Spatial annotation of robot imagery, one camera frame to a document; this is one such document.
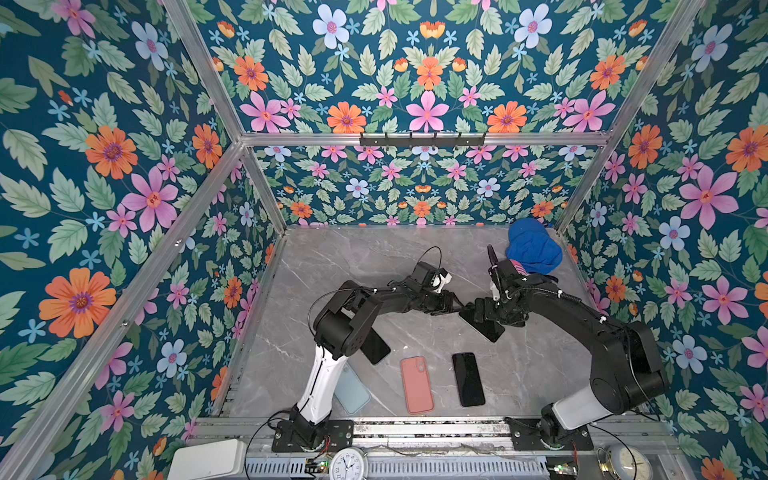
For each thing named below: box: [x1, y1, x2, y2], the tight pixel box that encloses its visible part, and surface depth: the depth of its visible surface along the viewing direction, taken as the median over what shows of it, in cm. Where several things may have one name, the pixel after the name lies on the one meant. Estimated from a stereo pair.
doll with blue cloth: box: [506, 218, 563, 276], surface depth 113 cm
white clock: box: [329, 446, 369, 480], surface depth 68 cm
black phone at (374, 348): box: [360, 327, 391, 365], surface depth 88 cm
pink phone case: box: [400, 355, 435, 415], surface depth 84 cm
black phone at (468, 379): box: [452, 352, 486, 407], surface depth 83 cm
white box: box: [167, 439, 248, 480], surface depth 69 cm
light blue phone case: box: [334, 362, 371, 414], surface depth 82 cm
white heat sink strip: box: [245, 457, 550, 480], surface depth 72 cm
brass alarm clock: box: [596, 444, 653, 480], surface depth 67 cm
